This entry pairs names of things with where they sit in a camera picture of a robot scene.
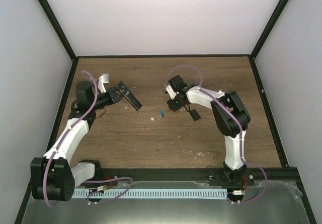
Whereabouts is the black remote control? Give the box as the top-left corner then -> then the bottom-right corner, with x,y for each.
116,82 -> 142,111

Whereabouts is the black battery cover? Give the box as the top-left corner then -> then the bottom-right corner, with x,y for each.
189,109 -> 201,121

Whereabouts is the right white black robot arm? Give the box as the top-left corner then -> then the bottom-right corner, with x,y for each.
165,75 -> 251,185

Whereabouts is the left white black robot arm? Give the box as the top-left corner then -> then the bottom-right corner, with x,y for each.
30,81 -> 127,201

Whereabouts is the metal sheet front panel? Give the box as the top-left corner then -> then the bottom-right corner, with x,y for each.
23,181 -> 309,223

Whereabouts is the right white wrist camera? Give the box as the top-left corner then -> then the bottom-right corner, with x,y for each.
164,85 -> 177,100

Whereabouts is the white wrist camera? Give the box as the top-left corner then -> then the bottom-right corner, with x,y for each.
164,85 -> 177,100
98,73 -> 109,93

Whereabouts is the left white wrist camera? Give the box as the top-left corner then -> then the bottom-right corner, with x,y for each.
98,73 -> 109,93

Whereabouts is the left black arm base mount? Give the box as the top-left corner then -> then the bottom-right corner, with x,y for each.
72,169 -> 118,186

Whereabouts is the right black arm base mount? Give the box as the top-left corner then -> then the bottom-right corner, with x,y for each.
206,168 -> 254,188

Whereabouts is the light blue slotted cable duct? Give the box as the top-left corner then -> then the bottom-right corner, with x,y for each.
72,188 -> 227,200

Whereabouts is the black aluminium frame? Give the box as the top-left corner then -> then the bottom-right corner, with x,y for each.
14,0 -> 318,224

